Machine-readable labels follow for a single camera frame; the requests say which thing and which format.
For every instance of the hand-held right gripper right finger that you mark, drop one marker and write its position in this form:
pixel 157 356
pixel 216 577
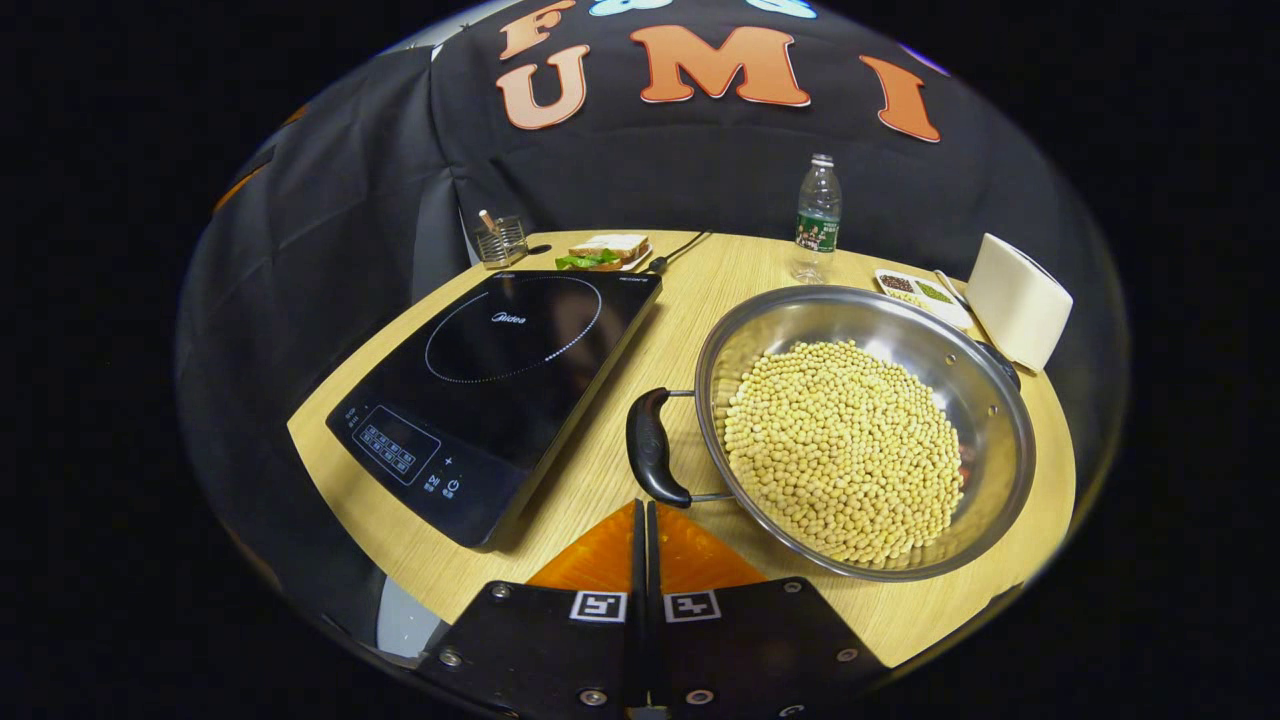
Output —
pixel 740 650

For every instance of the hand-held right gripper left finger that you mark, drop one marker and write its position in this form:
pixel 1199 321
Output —
pixel 560 650

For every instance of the pile of yellow soybeans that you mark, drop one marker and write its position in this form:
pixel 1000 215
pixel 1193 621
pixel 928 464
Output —
pixel 840 450

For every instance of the black induction cooktop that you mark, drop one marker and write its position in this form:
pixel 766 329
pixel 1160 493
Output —
pixel 510 400

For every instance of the white divided dish with beans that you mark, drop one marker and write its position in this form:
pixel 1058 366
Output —
pixel 915 292

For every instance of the sandwich on plate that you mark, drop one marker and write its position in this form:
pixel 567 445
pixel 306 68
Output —
pixel 605 250

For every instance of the clear glass utensil holder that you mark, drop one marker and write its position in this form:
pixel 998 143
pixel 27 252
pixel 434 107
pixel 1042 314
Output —
pixel 500 245

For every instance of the clear plastic water bottle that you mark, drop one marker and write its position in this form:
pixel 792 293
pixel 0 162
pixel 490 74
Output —
pixel 818 230

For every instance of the white toaster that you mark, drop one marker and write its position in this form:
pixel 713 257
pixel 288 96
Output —
pixel 1015 305

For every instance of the black backdrop cloth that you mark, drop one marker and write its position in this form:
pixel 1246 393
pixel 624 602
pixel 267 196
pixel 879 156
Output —
pixel 700 160

